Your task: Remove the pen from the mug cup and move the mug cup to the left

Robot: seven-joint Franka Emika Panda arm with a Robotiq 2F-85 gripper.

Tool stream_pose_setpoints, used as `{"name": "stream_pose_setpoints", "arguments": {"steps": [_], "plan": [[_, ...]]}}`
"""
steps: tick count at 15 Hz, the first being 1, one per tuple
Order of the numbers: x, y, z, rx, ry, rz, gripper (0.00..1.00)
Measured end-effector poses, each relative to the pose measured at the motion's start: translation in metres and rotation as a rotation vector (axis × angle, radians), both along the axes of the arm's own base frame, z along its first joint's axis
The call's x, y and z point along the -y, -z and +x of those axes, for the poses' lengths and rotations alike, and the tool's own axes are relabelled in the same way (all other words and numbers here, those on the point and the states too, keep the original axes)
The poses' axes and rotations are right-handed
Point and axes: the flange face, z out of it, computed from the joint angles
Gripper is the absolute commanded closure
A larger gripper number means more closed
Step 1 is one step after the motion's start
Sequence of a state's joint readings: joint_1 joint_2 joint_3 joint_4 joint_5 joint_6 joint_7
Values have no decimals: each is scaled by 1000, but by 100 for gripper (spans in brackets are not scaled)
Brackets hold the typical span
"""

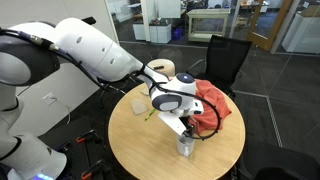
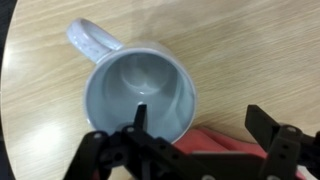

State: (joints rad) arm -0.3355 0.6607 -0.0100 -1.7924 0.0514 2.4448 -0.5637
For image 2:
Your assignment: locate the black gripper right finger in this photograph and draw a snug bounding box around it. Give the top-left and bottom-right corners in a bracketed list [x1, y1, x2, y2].
[244, 104, 320, 180]

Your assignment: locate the orange cloth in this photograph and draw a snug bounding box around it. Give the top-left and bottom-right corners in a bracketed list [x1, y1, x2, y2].
[173, 127, 309, 180]

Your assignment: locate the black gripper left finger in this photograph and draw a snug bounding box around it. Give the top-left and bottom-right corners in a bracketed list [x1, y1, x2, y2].
[63, 103, 208, 180]

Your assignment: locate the white ceramic mug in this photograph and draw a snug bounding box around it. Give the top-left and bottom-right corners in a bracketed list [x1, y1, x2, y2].
[65, 18, 198, 144]

